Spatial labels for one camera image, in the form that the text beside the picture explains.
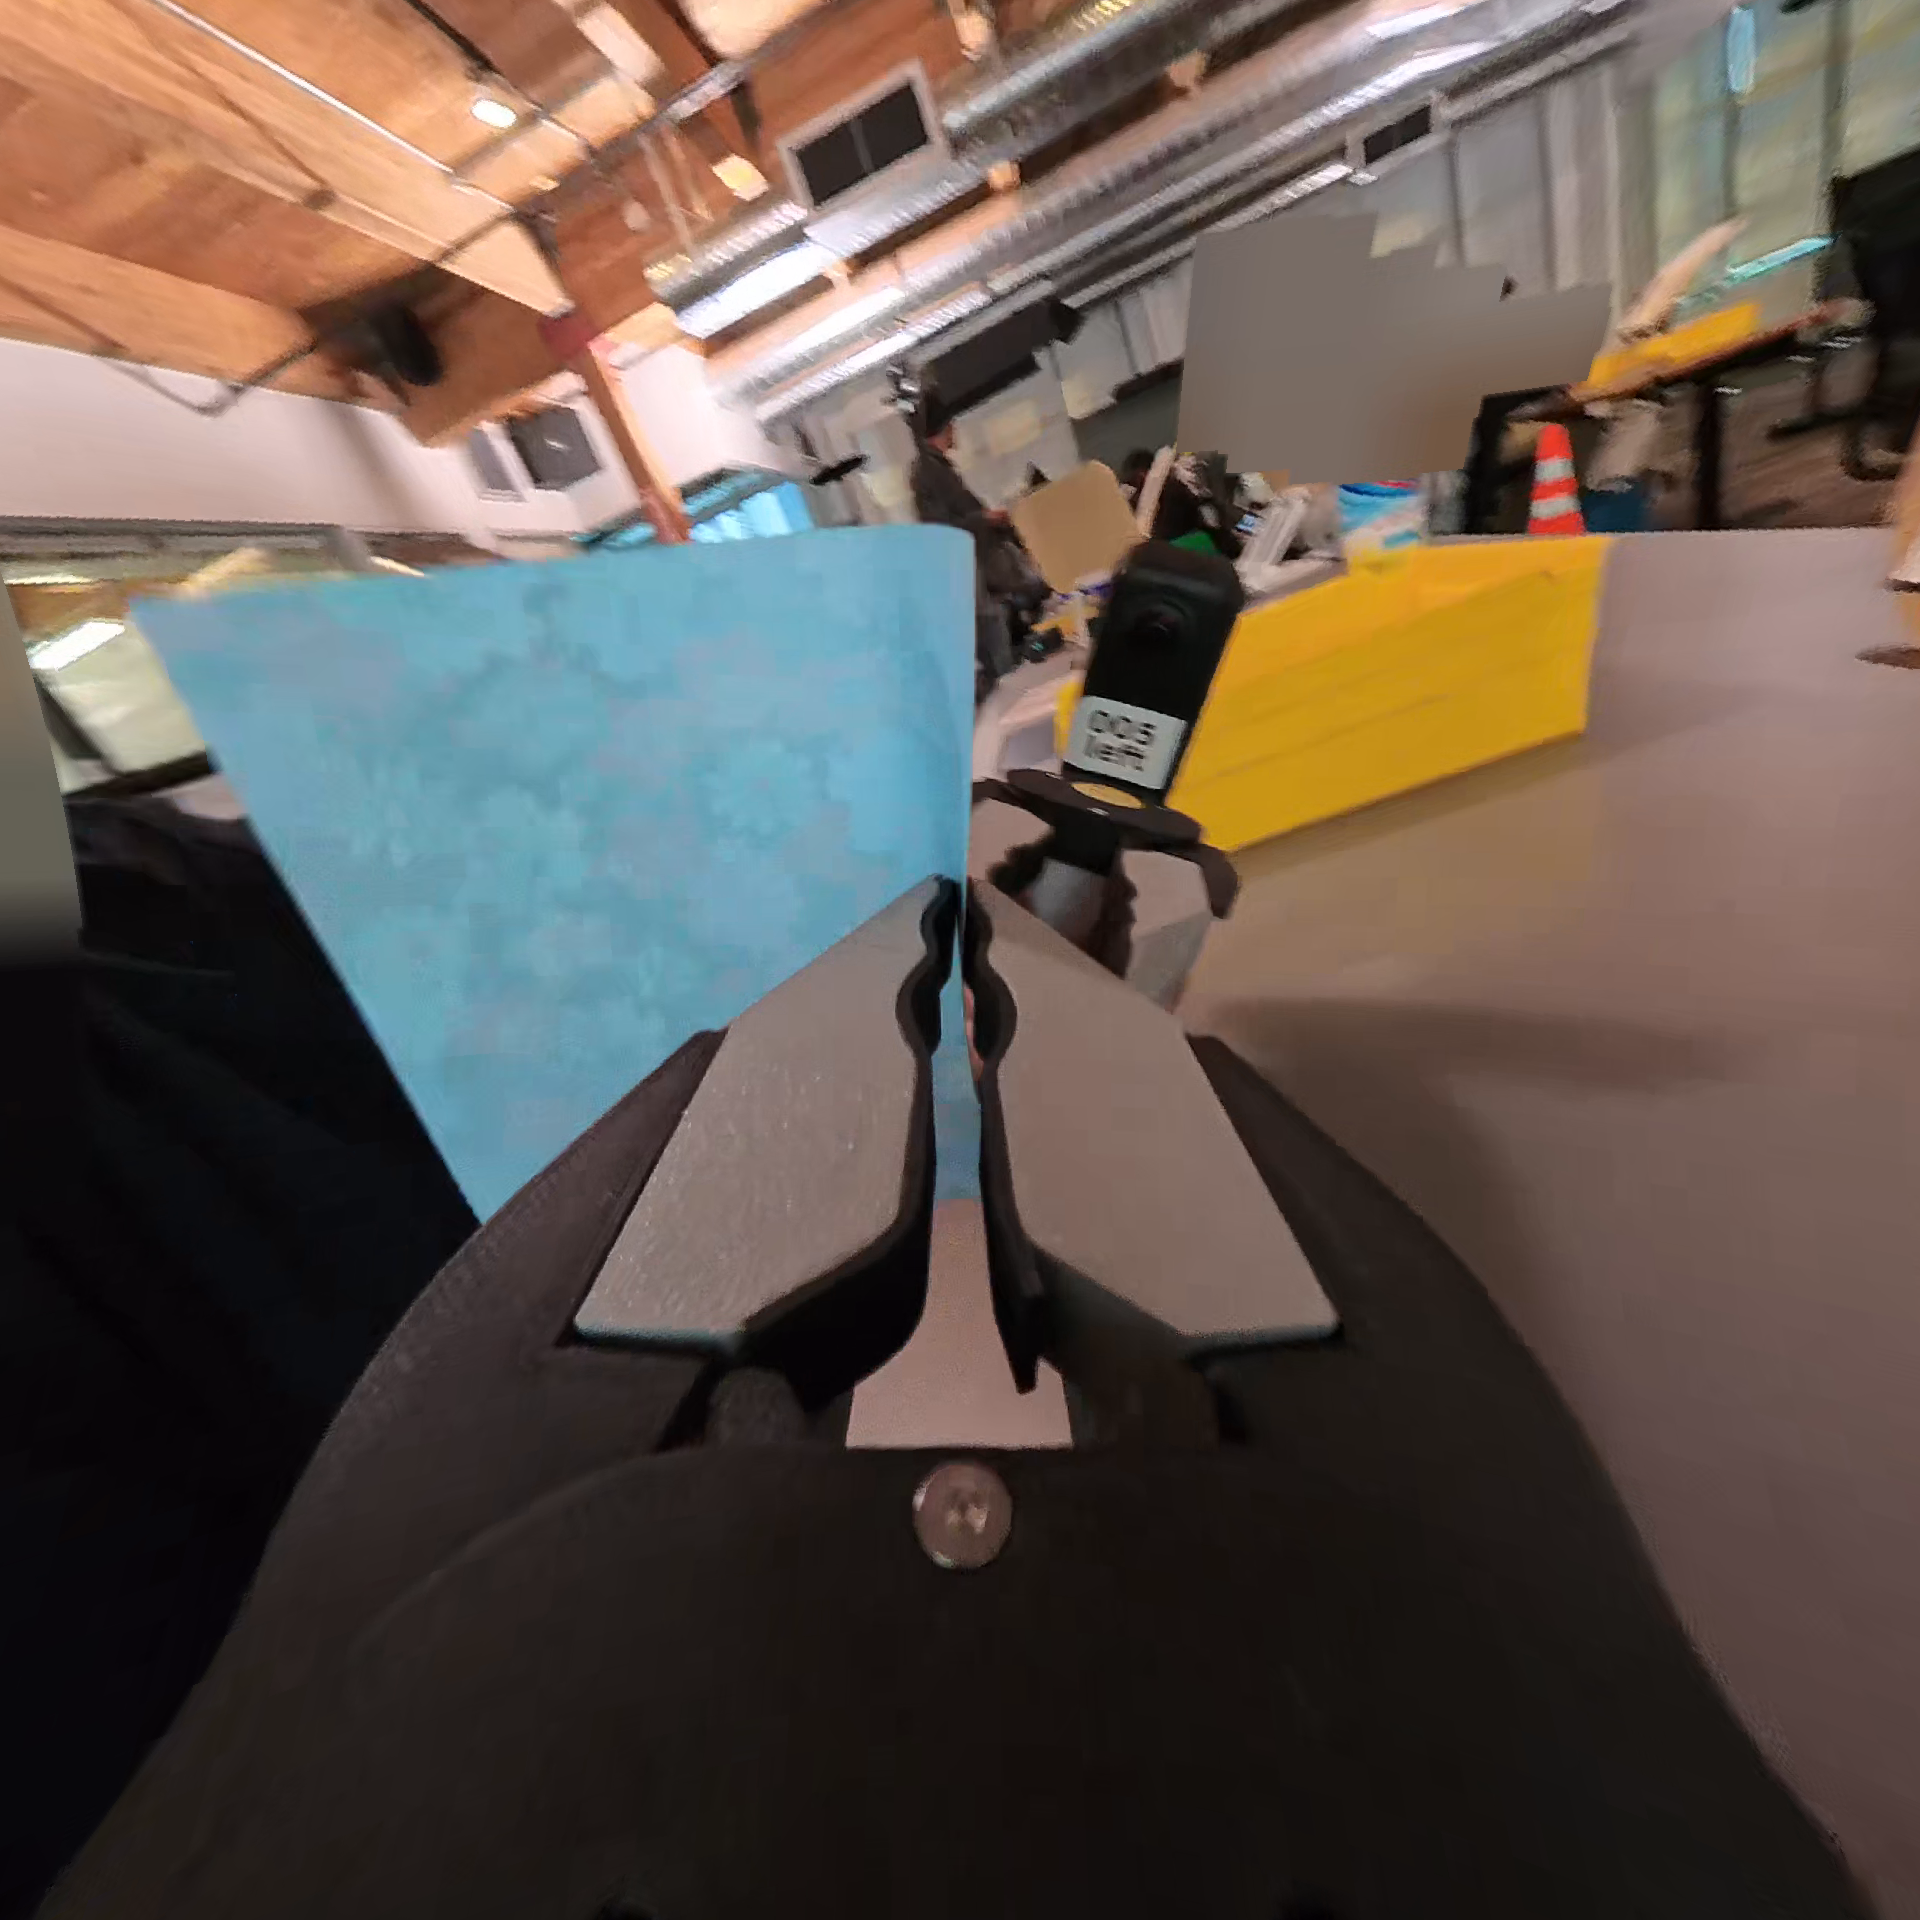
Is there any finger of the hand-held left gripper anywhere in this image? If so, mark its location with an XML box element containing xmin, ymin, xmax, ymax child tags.
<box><xmin>1123</xmin><ymin>884</ymin><xmax>1214</xmax><ymax>1012</ymax></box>
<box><xmin>1027</xmin><ymin>855</ymin><xmax>1120</xmax><ymax>944</ymax></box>

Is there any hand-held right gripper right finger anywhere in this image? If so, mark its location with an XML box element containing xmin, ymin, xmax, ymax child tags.
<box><xmin>959</xmin><ymin>883</ymin><xmax>1338</xmax><ymax>1395</ymax></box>

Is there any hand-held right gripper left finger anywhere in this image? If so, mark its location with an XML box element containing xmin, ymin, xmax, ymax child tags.
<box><xmin>573</xmin><ymin>874</ymin><xmax>963</xmax><ymax>1415</ymax></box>

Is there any blue paper sheet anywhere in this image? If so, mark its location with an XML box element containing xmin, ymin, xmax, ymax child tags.
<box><xmin>127</xmin><ymin>522</ymin><xmax>979</xmax><ymax>1226</ymax></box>

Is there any brown cardboard sheet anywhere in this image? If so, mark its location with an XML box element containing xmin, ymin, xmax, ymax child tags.
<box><xmin>1007</xmin><ymin>462</ymin><xmax>1145</xmax><ymax>607</ymax></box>

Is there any yellow foam block stack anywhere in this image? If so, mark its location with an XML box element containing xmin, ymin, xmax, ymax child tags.
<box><xmin>1160</xmin><ymin>528</ymin><xmax>1609</xmax><ymax>855</ymax></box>

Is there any black hanging monitor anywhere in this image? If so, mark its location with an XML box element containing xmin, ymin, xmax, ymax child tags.
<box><xmin>918</xmin><ymin>298</ymin><xmax>1086</xmax><ymax>425</ymax></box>

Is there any person's dark clothing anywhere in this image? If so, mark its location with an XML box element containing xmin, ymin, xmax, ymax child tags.
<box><xmin>0</xmin><ymin>795</ymin><xmax>485</xmax><ymax>1920</ymax></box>

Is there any white ceiling vent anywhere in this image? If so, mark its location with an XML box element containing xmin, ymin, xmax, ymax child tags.
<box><xmin>776</xmin><ymin>66</ymin><xmax>951</xmax><ymax>214</ymax></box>

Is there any wooden top desk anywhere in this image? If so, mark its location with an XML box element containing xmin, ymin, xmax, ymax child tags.
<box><xmin>1558</xmin><ymin>298</ymin><xmax>1870</xmax><ymax>530</ymax></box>

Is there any silver ventilation duct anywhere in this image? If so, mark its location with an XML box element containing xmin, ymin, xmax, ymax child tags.
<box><xmin>645</xmin><ymin>0</ymin><xmax>1637</xmax><ymax>339</ymax></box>

